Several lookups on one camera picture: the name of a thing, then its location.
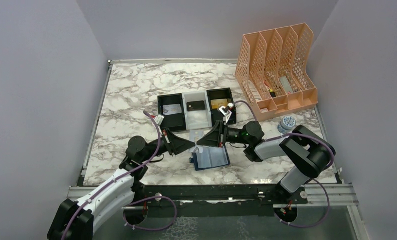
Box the black white three-compartment tray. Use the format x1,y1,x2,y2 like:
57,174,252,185
157,88,234,132

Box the black credit card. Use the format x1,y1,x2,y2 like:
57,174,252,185
186,100,206,112

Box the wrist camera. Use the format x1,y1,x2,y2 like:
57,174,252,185
154,114,165,126
218,104,233,124

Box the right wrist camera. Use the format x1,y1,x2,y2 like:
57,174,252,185
218,104,233,124

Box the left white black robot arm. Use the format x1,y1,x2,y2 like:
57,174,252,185
47,129,196,240

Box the yellow black item in organizer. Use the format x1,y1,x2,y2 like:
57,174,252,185
269,88,277,98

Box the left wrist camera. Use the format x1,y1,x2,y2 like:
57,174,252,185
154,114,165,126

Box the small white blue jar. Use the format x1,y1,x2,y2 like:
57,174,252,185
277,115,297,134

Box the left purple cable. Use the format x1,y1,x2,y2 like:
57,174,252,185
60,110,179,240

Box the orange plastic file organizer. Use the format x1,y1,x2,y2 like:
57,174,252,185
235,23,319,121

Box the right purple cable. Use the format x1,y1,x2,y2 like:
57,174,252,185
229,100,337,229

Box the purple cable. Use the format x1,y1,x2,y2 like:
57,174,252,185
229,100,337,229
60,110,179,240

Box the gold credit card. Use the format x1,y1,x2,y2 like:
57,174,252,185
210,98,232,110

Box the silver credit card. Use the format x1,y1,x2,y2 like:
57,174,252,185
189,129,204,145

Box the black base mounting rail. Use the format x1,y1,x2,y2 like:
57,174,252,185
134,184,308,206

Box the grey box in organizer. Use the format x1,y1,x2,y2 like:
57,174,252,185
279,76,294,95

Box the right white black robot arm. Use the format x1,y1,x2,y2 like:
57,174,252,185
197,121,336,196

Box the navy blue card holder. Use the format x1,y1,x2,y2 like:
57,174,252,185
189,145,231,171

